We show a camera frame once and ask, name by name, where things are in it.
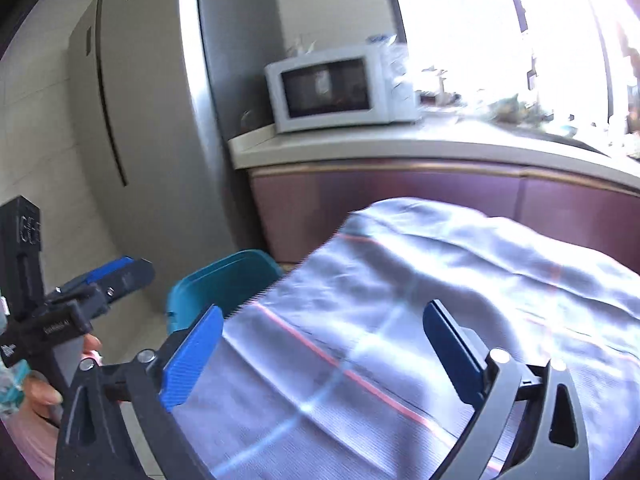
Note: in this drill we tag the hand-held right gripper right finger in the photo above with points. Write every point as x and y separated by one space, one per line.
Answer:
450 350

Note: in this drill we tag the white microwave oven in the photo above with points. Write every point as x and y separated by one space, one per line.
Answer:
325 90

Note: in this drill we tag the kitchen window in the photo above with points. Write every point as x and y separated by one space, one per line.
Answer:
475 20

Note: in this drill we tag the person's left hand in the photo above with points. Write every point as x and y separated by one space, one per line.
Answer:
42 400

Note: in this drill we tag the silver refrigerator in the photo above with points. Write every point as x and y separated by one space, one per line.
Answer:
150 110

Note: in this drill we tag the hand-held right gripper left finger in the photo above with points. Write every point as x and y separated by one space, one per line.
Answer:
192 355

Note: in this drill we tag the teal plastic bin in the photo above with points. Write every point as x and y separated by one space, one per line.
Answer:
225 280

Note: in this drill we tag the grey plaid tablecloth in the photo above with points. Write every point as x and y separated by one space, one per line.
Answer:
400 270

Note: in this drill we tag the person's left forearm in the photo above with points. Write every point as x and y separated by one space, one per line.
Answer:
30 442

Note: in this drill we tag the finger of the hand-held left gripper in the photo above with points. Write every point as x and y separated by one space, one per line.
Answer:
127 275

